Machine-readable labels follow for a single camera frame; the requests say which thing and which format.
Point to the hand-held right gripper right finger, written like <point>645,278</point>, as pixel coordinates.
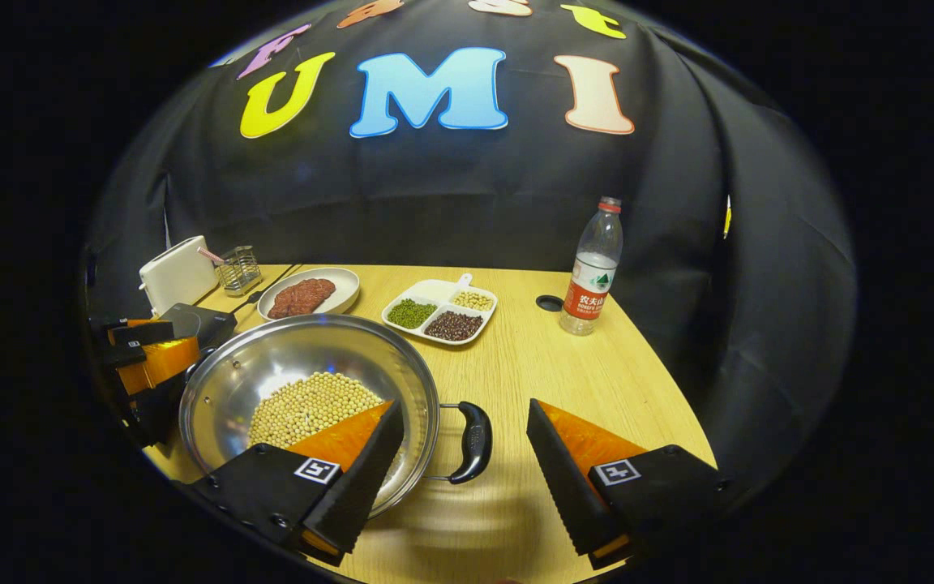
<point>564,487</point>

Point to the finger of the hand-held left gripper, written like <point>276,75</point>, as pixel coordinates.
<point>159,361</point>
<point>143,334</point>

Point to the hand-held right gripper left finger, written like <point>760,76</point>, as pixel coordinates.
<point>362,487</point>

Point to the black induction cooktop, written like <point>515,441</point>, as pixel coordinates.
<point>203,324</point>

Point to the stainless steel pot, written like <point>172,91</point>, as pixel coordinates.
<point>313,349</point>

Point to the white toaster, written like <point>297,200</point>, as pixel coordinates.
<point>179,276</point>

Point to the pile of soybeans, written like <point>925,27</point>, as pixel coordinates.
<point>313,405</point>

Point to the pink stick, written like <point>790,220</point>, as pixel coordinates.
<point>209,255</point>

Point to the red meat slices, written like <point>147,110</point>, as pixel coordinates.
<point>301,298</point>

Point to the green mung beans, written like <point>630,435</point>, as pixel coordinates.
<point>412,313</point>

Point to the black table grommet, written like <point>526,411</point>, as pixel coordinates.
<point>550,302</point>

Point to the dark red beans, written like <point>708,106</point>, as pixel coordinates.
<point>453,326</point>

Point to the white round plate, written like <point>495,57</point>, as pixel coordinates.
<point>345,288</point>

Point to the clear plastic water bottle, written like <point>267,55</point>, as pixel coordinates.
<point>589,284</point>

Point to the small soybean portion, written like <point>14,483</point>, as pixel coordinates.
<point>473,300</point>

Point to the white divided dish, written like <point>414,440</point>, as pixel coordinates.
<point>434,290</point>

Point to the yellow tag on backdrop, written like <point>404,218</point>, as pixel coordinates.
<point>727,217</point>

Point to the black backdrop cloth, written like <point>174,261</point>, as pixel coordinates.
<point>467,186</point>

